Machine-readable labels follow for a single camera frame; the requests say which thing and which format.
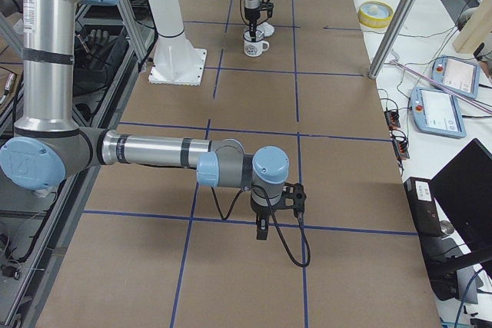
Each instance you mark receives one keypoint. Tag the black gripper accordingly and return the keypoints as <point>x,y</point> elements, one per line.
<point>251,14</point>
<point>263,211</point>

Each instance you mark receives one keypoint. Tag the white enamel mug blue rim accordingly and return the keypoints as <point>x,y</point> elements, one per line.
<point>255,48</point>

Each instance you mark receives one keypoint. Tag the yellow tape roll with plate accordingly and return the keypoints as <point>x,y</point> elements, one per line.
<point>375,14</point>

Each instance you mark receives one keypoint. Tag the orange relay board near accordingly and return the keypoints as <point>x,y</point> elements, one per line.
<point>400,143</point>

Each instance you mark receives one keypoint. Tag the orange relay board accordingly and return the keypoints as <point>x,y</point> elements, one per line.
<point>400,143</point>
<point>392,114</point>

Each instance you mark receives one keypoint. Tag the black computer box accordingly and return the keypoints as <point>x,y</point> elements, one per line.
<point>423,207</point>

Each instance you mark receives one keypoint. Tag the orange relay board far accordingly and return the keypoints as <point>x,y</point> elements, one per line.
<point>392,114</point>

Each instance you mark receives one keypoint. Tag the near teach pendant tablet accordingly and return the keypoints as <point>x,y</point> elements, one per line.
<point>436,112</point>

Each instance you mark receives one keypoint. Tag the teach pendant tablet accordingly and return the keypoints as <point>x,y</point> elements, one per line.
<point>436,112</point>
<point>458,74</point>

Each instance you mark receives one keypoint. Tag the black monitor on stand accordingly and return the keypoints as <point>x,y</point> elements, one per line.
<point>463,190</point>

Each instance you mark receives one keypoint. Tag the far teach pendant tablet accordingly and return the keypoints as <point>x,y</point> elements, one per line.
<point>458,74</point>

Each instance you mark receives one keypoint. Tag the wooden beam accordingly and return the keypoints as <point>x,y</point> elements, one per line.
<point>477,28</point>

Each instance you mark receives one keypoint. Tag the reacher grabber stick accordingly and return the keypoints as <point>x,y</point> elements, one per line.
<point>473,103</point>

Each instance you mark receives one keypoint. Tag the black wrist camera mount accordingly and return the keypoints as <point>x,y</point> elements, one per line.
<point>293,198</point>
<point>266,7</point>

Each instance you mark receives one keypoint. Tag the aluminium frame post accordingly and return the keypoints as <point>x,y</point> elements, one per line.
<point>387,42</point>

